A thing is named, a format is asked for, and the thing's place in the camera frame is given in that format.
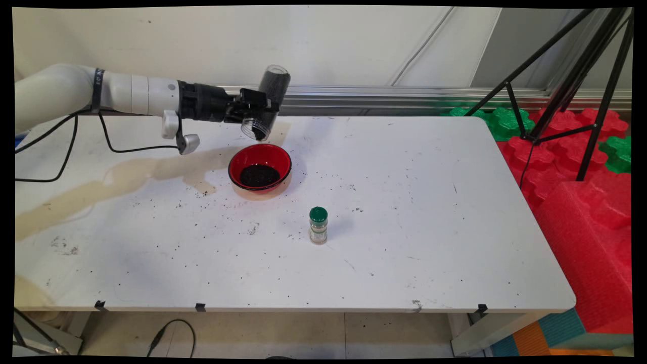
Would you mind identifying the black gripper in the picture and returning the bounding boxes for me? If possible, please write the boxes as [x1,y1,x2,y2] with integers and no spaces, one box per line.
[177,80,280,124]

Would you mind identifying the clear plastic jar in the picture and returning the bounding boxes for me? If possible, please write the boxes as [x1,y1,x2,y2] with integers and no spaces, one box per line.
[241,64,291,142]

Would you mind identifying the red bowl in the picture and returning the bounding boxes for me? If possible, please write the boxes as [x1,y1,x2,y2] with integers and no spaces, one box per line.
[227,144,293,193]

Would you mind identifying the black seed pile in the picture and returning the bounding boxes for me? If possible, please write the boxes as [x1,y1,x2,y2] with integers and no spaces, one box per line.
[239,163,281,189]

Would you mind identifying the green lidded spice bottle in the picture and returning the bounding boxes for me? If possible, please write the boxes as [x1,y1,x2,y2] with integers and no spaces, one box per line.
[309,206,329,245]

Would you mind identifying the green foam block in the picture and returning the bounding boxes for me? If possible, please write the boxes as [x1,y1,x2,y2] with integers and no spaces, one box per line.
[598,135,632,174]
[487,106,535,142]
[441,106,490,122]

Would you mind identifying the red foam block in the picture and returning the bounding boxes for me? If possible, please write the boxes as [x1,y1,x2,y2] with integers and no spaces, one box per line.
[528,107,630,152]
[496,135,610,213]

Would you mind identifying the white table leg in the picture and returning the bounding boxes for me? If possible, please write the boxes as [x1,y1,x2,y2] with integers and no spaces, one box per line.
[450,312,549,357]

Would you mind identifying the black tripod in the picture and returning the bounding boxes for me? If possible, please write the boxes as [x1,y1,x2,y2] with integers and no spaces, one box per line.
[464,7,634,181]

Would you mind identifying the orange foam mat tile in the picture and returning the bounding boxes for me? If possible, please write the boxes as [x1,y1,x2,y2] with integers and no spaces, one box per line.
[512,321,552,357]

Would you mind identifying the red and green foam mats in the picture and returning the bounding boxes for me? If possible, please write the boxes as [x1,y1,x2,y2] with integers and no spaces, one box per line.
[533,169,633,334]

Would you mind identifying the teal foam mat tile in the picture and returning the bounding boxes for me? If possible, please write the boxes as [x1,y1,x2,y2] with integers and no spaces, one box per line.
[537,307,587,349]

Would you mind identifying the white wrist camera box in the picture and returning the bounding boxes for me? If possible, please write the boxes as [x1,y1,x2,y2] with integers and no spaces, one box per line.
[161,110,201,155]

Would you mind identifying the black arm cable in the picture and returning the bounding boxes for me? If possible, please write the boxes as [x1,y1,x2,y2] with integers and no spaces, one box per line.
[14,112,185,183]

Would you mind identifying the aluminium wall rail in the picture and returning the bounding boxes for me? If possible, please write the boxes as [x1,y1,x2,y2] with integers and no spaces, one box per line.
[217,83,632,117]

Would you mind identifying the black cable strap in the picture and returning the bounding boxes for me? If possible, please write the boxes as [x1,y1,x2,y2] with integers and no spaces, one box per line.
[91,68,105,113]

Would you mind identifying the white wall cable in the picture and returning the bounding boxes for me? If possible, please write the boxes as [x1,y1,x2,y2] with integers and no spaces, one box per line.
[390,7,458,86]

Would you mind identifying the black floor cable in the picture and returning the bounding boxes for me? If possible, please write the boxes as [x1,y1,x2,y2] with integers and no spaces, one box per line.
[147,319,196,358]

